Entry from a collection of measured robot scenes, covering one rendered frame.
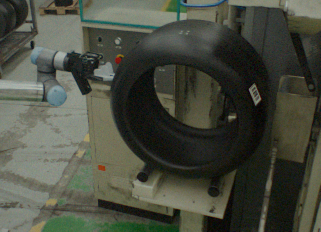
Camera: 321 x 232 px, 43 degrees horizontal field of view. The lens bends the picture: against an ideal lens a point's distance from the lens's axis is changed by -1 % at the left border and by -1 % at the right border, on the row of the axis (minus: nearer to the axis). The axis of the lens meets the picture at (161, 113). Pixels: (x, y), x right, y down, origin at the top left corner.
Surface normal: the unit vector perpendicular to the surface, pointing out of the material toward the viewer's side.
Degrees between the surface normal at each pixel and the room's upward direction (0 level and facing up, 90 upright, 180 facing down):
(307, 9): 72
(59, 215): 0
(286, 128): 90
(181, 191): 0
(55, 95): 90
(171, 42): 43
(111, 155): 90
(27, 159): 0
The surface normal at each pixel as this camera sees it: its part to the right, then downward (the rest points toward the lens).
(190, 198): 0.00, -0.88
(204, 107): -0.32, 0.44
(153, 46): -0.47, -0.36
